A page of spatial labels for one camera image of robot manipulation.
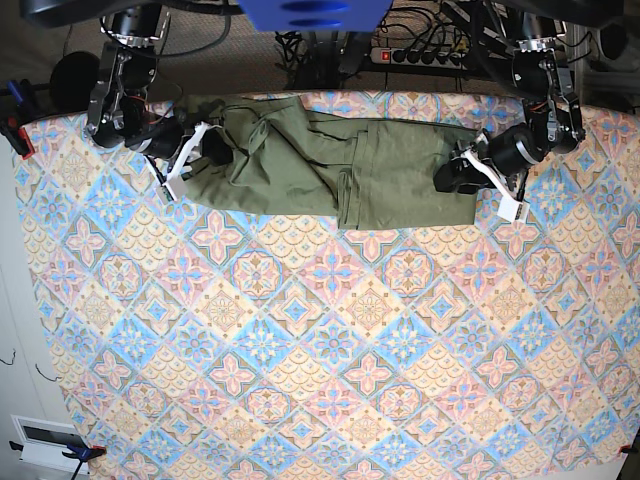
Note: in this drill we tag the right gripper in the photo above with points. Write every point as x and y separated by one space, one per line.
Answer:
162 136

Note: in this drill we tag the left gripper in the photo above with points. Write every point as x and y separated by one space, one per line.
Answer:
510 153

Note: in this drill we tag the green t-shirt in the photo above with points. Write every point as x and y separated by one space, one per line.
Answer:
369 174

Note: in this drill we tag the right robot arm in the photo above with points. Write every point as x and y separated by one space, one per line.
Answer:
116 105

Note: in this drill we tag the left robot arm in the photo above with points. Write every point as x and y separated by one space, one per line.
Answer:
522 49

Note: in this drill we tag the white power strip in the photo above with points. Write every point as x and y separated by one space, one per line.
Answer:
415 57

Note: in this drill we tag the black round stool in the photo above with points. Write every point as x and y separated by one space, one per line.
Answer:
72 81

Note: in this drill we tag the patterned tablecloth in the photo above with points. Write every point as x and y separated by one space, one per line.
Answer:
196 344

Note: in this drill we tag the orange clamp bottom right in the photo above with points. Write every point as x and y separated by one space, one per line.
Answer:
629 449

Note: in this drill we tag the blue clamp bottom left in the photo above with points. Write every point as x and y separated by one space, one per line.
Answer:
82 454

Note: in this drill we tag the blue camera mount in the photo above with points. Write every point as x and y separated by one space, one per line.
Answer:
315 15

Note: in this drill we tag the white wall outlet box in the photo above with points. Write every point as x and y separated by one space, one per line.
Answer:
43 443

